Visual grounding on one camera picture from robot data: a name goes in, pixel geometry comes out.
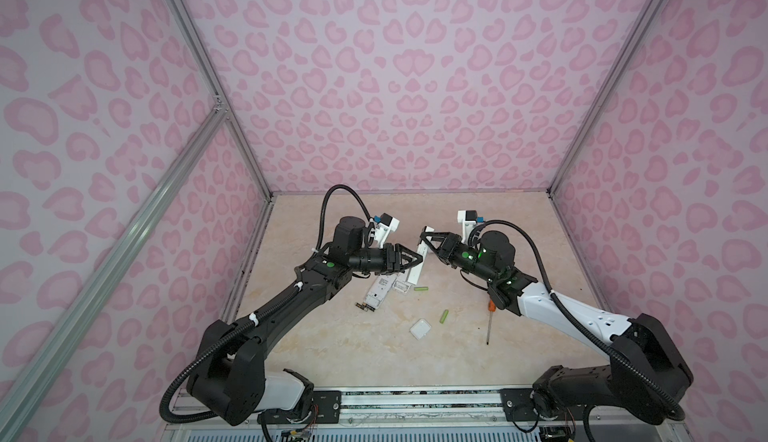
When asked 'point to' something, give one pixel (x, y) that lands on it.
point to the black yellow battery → (362, 306)
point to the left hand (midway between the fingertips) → (420, 258)
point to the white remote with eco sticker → (402, 286)
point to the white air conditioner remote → (379, 289)
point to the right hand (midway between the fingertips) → (423, 237)
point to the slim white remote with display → (422, 250)
